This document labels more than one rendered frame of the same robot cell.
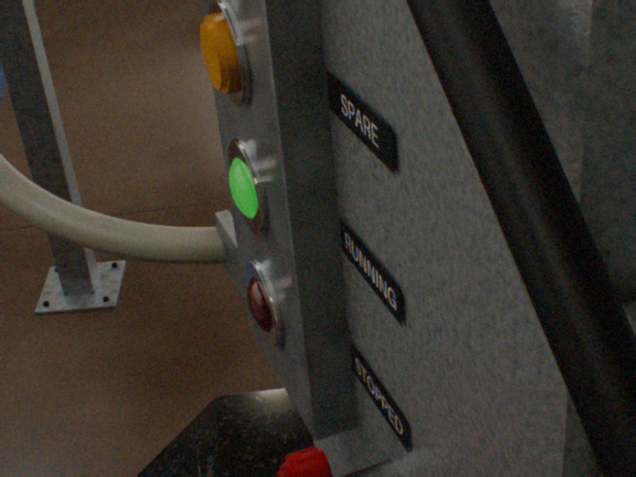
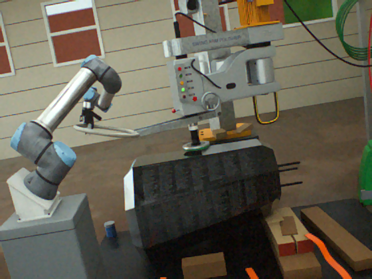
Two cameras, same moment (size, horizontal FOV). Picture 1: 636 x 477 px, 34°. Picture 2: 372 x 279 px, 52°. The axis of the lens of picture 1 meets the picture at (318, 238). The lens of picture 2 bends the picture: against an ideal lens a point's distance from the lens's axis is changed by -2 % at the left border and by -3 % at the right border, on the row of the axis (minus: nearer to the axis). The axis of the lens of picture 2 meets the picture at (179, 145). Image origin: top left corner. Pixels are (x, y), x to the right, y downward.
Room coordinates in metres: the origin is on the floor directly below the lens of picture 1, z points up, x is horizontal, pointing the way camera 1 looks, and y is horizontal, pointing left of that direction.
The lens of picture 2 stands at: (0.24, 2.90, 1.50)
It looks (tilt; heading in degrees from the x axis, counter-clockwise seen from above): 12 degrees down; 273
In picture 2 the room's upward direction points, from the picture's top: 10 degrees counter-clockwise
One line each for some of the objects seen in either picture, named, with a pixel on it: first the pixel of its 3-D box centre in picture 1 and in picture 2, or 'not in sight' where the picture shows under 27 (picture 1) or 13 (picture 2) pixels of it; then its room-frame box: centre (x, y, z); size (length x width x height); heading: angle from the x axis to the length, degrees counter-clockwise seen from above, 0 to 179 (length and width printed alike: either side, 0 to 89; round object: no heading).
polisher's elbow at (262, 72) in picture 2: not in sight; (261, 70); (-0.33, -0.33, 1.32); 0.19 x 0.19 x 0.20
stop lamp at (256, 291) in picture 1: (266, 302); not in sight; (0.32, 0.02, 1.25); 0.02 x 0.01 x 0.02; 18
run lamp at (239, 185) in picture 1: (250, 186); not in sight; (0.32, 0.02, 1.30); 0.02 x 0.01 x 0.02; 18
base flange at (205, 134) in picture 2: not in sight; (224, 131); (0.01, -0.88, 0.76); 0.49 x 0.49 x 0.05; 88
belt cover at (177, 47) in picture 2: not in sight; (222, 42); (-0.04, -0.23, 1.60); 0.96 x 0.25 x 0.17; 18
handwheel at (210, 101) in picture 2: not in sight; (208, 101); (0.14, -0.05, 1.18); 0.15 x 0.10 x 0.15; 18
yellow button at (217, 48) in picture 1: (225, 53); not in sight; (0.32, 0.02, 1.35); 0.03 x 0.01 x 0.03; 18
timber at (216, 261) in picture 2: not in sight; (204, 266); (0.37, 0.41, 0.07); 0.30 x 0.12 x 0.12; 1
